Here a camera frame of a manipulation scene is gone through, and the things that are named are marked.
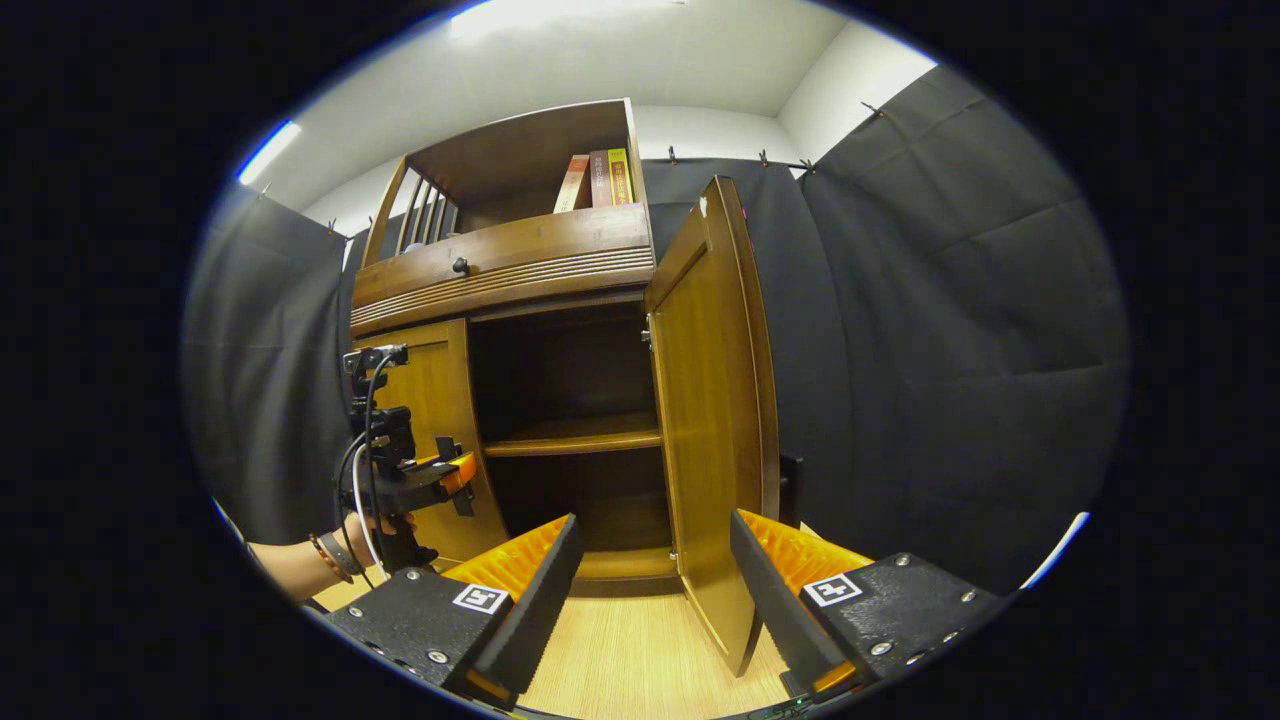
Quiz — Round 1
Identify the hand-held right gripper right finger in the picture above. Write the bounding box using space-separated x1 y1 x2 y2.
729 508 1011 701

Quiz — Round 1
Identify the large ceiling light panel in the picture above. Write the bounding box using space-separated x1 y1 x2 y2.
450 0 691 39

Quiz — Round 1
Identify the black backdrop cloth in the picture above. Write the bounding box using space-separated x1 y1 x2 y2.
183 65 1131 591

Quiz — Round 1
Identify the small ceiling light panel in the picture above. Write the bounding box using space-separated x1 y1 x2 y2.
237 120 303 186

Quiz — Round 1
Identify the wooden double-door shoe cabinet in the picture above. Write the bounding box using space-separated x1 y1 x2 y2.
348 97 781 679

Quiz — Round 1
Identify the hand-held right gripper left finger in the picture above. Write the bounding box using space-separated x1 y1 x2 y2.
320 513 586 711

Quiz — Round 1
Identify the beige red book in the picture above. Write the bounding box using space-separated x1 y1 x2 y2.
553 154 591 214

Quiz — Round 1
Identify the wooden shoe cabinet door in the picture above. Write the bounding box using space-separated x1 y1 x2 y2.
352 318 511 566
645 176 781 678

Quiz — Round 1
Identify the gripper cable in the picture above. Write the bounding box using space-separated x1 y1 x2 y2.
336 350 399 573

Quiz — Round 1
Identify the black wristband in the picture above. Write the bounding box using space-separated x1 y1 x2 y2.
320 530 363 579

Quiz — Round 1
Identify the wooden inner shelf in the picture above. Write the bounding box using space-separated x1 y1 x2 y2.
484 413 664 458

